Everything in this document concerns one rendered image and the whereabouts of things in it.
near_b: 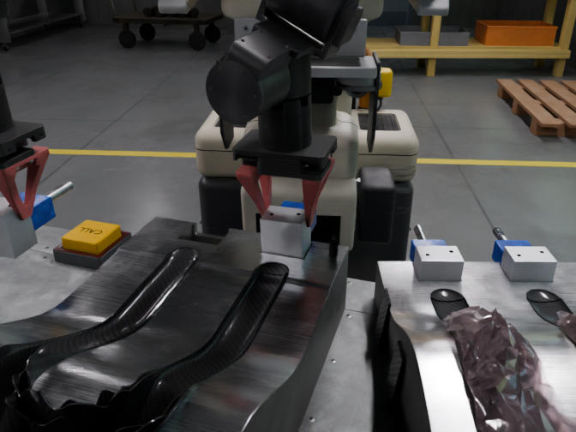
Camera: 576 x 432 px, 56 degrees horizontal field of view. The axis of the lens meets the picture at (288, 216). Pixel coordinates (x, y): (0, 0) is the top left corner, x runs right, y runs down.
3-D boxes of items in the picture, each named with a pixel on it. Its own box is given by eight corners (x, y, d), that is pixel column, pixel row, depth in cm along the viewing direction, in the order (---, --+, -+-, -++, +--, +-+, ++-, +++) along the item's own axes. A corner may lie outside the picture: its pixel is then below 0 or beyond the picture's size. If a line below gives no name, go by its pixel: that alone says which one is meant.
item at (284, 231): (295, 208, 75) (293, 172, 72) (330, 213, 74) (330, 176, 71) (261, 259, 64) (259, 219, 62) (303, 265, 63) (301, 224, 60)
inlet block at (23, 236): (57, 201, 72) (49, 163, 69) (90, 207, 70) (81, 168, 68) (-21, 251, 61) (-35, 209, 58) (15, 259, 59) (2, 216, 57)
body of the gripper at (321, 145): (323, 174, 56) (323, 104, 52) (231, 165, 59) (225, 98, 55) (338, 151, 61) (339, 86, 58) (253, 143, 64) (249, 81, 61)
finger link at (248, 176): (298, 239, 60) (297, 161, 56) (238, 231, 62) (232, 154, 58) (315, 211, 66) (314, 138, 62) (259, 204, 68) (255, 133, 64)
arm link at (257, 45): (369, 3, 50) (292, -42, 52) (319, 24, 41) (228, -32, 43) (316, 110, 58) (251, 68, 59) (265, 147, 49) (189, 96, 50)
